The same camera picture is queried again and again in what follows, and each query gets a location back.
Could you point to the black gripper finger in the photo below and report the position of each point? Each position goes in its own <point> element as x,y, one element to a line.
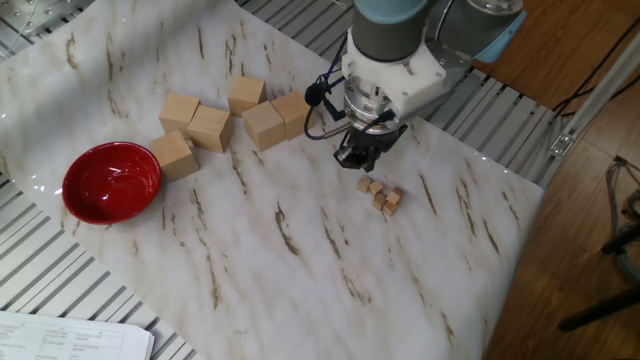
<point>347,157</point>
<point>372,161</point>

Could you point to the glossy marble pattern mat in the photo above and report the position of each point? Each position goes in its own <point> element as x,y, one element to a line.
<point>300,275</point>

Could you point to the red glossy bowl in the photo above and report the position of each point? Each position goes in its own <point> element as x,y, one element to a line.
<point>110,185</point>

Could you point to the large wooden cube block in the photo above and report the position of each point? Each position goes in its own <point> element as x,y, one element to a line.
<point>245,95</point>
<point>175,157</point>
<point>210,130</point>
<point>291,115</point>
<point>177,114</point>
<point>262,127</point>

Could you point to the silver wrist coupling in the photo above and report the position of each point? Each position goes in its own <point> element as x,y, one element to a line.
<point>367,107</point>

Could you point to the white printed paper stack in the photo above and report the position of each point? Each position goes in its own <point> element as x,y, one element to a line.
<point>60,340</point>

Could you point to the aluminium frame post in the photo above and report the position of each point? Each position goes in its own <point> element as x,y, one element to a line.
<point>590,100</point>

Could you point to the black stand legs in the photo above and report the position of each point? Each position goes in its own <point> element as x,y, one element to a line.
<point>600,310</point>

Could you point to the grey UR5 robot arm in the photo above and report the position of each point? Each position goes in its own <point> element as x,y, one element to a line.
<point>390,35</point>

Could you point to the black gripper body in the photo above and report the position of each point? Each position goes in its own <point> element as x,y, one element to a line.
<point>375,142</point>

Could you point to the silver perforated mount plate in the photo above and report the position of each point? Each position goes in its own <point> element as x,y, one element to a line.
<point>30,15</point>

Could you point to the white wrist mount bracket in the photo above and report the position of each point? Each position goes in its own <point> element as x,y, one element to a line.
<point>415,85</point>

